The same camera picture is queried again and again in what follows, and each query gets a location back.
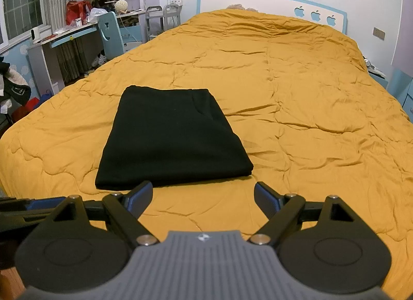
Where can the brown wall switch plate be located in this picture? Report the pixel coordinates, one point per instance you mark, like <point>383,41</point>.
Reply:
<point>379,33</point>

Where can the white shoes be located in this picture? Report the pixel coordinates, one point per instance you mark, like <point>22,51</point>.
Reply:
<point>99,60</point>

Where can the white and blue wardrobe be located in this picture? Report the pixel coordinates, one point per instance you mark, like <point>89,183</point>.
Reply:
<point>401,29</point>

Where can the white and blue desk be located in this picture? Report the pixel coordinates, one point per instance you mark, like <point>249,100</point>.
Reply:
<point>42,61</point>

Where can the blue nightstand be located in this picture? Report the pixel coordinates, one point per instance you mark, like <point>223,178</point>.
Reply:
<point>377,77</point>

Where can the red floor items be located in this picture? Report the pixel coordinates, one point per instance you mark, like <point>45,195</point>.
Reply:
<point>30,104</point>

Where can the window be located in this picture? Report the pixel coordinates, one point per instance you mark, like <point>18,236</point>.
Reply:
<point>22,0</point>

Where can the red bag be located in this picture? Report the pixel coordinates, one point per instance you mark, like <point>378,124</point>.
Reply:
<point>77,12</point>

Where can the white plastic bag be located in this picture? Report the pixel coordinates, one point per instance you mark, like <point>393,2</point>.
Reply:
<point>96,15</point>

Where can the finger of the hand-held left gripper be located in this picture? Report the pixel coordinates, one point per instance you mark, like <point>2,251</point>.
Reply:
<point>22,225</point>
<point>45,204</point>

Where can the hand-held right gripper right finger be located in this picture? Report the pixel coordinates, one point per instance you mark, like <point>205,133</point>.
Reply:
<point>266,198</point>

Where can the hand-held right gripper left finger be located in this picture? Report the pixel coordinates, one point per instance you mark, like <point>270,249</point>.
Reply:
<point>142,196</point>

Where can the dark jacket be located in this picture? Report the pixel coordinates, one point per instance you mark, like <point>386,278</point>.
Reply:
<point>16,90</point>

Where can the grey rolling cart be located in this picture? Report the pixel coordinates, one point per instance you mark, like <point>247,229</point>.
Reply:
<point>155,19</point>

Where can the blue chair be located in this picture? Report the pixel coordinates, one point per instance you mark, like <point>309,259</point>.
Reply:
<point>111,38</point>

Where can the beige plush toy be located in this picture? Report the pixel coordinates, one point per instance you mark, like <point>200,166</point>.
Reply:
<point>240,7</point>

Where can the black long-sleeve sweater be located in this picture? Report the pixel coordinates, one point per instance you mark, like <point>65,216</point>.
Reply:
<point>171,135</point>

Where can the cream round ball lamp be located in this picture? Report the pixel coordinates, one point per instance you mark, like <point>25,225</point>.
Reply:
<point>121,6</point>

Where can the white and blue headboard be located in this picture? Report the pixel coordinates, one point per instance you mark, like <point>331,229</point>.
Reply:
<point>258,1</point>

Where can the small white device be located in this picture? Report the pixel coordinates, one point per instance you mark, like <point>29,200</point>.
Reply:
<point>35,35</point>

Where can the yellow quilt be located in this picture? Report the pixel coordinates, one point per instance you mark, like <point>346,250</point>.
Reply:
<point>290,93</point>

